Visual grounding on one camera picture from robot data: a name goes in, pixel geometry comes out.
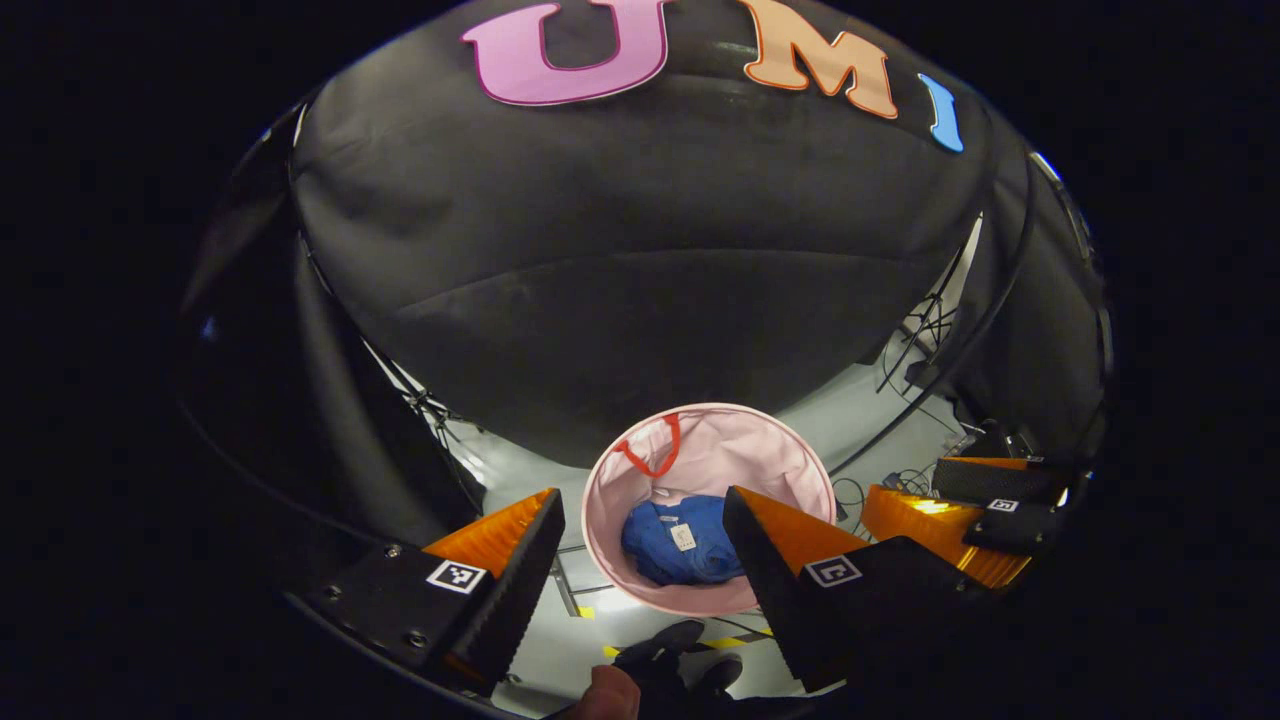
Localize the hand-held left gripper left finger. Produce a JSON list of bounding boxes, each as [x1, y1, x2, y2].
[[285, 488, 567, 699]]

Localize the pink laundry hamper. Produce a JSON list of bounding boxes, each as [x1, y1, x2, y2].
[[581, 402, 839, 618]]

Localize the blue corduroy jacket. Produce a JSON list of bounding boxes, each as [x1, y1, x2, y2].
[[620, 494, 747, 588]]

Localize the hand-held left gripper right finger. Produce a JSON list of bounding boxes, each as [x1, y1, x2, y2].
[[722, 486, 1001, 696]]

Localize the black shoe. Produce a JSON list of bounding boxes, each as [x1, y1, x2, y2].
[[612, 619, 707, 701]]

